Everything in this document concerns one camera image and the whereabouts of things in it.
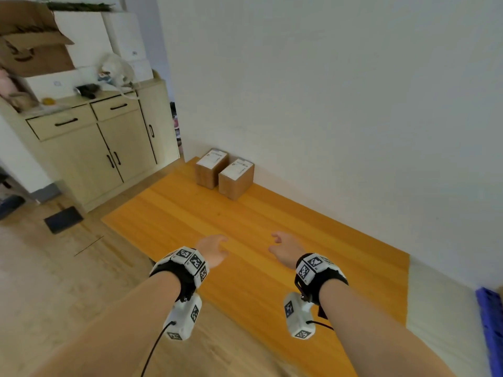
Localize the person's right hand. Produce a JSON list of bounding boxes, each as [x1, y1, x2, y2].
[[268, 231, 307, 270]]

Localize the person's left hand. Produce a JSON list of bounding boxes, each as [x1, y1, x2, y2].
[[195, 234, 229, 270]]

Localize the small cardboard box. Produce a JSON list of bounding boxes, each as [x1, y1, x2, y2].
[[218, 158, 255, 202], [195, 148, 229, 190]]

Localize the blue perforated plastic pallet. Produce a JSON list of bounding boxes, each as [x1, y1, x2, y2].
[[475, 286, 503, 377]]

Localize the person's right forearm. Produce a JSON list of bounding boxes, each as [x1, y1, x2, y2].
[[319, 278, 456, 377]]

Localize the person's left forearm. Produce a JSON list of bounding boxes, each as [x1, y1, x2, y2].
[[33, 270, 182, 377]]

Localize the open cardboard box on cabinet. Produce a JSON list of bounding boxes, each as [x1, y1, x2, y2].
[[0, 0, 75, 78]]

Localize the orange wooden table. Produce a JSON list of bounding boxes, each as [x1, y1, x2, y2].
[[101, 157, 411, 377]]

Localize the black wristband with marker tags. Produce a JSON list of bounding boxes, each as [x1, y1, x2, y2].
[[149, 246, 210, 303], [294, 253, 349, 318]]

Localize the dark shoe rack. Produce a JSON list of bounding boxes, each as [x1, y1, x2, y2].
[[169, 102, 183, 152]]

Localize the dark floor object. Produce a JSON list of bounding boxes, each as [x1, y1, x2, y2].
[[43, 206, 84, 235]]

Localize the beige cabinet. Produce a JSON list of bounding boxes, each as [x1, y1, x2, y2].
[[0, 78, 181, 213]]

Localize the large white carton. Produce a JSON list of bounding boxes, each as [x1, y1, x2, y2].
[[103, 12, 147, 61], [23, 66, 101, 101], [53, 10, 113, 69], [127, 59, 154, 83]]

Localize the small black object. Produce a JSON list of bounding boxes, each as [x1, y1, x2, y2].
[[75, 84, 101, 99]]

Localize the white plastic bag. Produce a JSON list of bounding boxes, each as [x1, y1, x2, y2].
[[98, 53, 136, 95]]

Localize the dark broom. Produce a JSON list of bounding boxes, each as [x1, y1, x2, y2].
[[0, 194, 26, 220]]

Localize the beige cup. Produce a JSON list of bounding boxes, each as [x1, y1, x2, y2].
[[8, 92, 38, 113]]

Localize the pink bottle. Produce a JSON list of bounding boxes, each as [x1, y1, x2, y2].
[[0, 68, 18, 97]]

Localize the dark green plant sprigs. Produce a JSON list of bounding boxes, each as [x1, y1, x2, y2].
[[47, 0, 115, 12]]

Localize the white marker-tagged wrist camera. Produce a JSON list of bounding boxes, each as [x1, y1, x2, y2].
[[282, 292, 316, 340], [164, 293, 203, 342]]

